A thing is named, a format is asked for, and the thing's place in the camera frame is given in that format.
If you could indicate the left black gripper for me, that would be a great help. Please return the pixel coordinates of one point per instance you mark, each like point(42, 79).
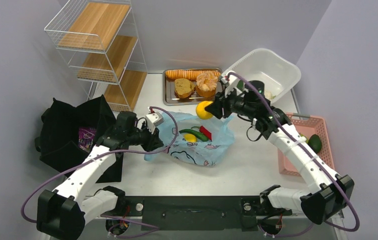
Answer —
point(153, 141)

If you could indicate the blue printed plastic bag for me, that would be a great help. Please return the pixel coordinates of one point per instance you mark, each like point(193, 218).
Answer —
point(199, 153)

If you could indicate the row of orange crackers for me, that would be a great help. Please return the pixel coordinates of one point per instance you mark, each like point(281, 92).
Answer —
point(188, 74)

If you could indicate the yellow pear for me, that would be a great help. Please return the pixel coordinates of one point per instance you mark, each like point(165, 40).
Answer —
point(201, 110)

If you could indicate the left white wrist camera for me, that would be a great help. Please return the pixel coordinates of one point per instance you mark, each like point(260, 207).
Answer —
point(153, 120)

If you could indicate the white wire wooden shelf rack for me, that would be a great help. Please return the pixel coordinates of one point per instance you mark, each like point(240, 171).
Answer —
point(99, 42)

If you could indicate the brown bread slice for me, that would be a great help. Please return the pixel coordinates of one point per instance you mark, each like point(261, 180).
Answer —
point(183, 87)

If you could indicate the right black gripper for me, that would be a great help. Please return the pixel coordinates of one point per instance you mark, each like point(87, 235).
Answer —
point(219, 107)

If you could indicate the dark green avocado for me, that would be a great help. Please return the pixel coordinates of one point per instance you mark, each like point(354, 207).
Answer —
point(315, 143)

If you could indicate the white cauliflower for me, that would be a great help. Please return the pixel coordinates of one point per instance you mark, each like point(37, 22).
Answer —
point(268, 95)

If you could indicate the red chili pepper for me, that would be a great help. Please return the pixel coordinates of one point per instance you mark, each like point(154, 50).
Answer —
point(205, 132)

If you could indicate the steel tray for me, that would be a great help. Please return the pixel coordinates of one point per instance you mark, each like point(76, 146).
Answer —
point(171, 99)

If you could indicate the pink plastic basket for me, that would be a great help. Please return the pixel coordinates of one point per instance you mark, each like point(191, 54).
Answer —
point(307, 125)

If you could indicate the green chili pepper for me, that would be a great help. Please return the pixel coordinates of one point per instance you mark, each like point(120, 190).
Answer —
point(199, 135)

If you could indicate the black fabric tote bag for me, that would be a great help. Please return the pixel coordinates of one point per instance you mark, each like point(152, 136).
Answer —
point(59, 136)

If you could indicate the yellow lemon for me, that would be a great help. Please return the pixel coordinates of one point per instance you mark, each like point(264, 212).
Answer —
point(190, 138)

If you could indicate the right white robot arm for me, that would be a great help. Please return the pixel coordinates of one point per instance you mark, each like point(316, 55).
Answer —
point(328, 192)

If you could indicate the purple snack packet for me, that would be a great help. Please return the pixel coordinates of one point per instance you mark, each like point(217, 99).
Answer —
point(86, 136)

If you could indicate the white plastic basin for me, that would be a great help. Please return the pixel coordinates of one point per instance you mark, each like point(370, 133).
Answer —
point(278, 74)

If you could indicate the green lime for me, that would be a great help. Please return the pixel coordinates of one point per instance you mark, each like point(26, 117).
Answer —
point(305, 138)

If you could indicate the sesame bagel bread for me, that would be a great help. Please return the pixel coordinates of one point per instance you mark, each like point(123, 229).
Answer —
point(206, 84)

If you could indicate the green cucumber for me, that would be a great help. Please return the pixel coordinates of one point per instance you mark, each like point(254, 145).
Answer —
point(241, 85)

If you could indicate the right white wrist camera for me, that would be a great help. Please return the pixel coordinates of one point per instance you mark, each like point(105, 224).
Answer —
point(230, 85)

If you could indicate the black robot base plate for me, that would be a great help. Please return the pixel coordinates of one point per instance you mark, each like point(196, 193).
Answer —
point(197, 213)

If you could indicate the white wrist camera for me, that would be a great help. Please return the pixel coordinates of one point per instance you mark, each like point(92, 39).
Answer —
point(153, 120)
point(230, 85)

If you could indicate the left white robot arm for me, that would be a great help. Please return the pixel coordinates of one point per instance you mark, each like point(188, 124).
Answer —
point(63, 212)

